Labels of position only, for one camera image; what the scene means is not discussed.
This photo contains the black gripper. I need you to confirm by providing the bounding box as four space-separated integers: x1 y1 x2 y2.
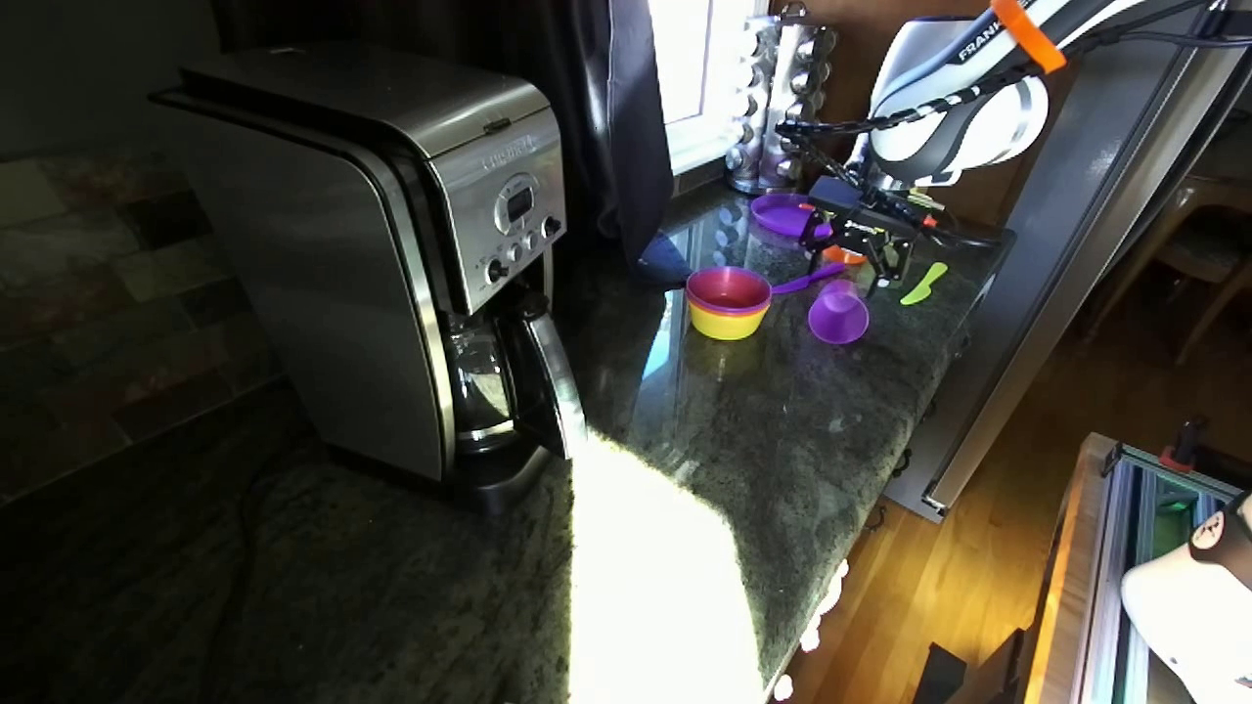
832 211 918 268

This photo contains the purple plastic cup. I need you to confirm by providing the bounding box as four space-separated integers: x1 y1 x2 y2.
802 278 876 353

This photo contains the green plastic fork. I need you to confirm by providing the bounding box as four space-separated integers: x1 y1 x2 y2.
895 259 955 312

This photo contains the purple plastic plate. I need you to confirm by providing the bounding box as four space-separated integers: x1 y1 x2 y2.
747 188 837 251

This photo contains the pink and yellow bowl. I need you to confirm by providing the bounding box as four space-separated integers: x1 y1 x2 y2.
684 260 778 346

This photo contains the grey metal panel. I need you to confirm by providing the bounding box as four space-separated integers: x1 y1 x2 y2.
885 0 1252 524

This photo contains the wooden chair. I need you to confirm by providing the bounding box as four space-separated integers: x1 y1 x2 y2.
1151 173 1252 370

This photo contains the grey storage crate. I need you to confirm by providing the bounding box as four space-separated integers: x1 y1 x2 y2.
1022 428 1252 704

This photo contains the stainless steel coffee maker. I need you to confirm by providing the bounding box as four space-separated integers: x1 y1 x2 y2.
143 39 573 507

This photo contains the white window frame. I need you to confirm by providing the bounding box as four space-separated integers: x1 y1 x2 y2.
640 0 774 181

